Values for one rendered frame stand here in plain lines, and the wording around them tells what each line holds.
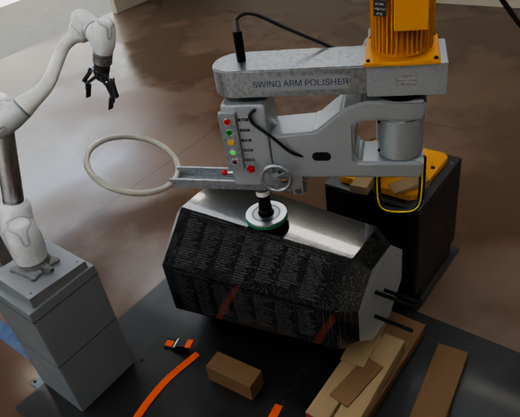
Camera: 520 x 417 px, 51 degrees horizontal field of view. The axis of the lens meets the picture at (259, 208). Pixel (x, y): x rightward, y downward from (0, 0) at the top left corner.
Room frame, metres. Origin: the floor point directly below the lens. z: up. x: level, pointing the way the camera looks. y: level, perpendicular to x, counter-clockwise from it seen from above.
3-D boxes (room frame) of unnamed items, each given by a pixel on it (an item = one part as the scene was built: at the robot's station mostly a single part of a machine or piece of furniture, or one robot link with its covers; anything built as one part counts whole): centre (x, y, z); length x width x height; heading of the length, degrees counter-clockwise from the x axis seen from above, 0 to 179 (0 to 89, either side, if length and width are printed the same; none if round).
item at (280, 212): (2.26, -0.03, 0.90); 0.21 x 0.21 x 0.01
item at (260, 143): (2.23, -0.11, 1.34); 0.36 x 0.22 x 0.45; 72
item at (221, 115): (2.17, 0.07, 1.39); 0.08 x 0.03 x 0.28; 72
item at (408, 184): (2.45, -0.83, 0.80); 0.20 x 0.10 x 0.05; 94
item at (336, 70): (2.15, -0.36, 1.64); 0.96 x 0.25 x 0.17; 72
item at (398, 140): (2.06, -0.66, 1.37); 0.19 x 0.19 x 0.20
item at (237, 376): (1.93, 0.29, 0.07); 0.30 x 0.12 x 0.12; 52
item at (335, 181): (2.69, -0.82, 0.37); 0.66 x 0.66 x 0.74; 47
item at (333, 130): (2.13, -0.40, 1.33); 0.74 x 0.23 x 0.49; 72
